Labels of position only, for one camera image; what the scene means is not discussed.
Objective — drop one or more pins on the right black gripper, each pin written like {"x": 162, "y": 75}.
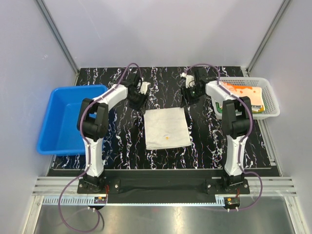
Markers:
{"x": 185, "y": 100}

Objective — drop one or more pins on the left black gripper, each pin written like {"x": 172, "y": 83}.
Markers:
{"x": 141, "y": 105}

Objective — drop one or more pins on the green microfiber towel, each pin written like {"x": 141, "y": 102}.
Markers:
{"x": 220, "y": 109}

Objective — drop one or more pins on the grey white towel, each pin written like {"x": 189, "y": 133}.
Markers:
{"x": 166, "y": 129}

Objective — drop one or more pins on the cream orange patterned towel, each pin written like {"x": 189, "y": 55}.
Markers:
{"x": 253, "y": 93}

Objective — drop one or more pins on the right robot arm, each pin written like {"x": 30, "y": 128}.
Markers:
{"x": 237, "y": 120}

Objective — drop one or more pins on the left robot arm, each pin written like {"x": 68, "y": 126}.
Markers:
{"x": 93, "y": 121}

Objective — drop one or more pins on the white perforated plastic basket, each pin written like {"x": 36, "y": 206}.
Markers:
{"x": 269, "y": 98}

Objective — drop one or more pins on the blue plastic bin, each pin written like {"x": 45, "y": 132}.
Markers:
{"x": 59, "y": 134}

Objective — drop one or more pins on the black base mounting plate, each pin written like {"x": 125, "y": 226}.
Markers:
{"x": 162, "y": 187}

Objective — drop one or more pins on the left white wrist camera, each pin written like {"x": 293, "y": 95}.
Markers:
{"x": 144, "y": 88}

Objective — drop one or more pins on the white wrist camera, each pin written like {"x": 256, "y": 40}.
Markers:
{"x": 144, "y": 88}
{"x": 189, "y": 80}

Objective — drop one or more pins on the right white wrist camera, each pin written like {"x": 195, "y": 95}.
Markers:
{"x": 189, "y": 80}

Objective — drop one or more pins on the aluminium frame rail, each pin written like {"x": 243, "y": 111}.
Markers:
{"x": 62, "y": 190}

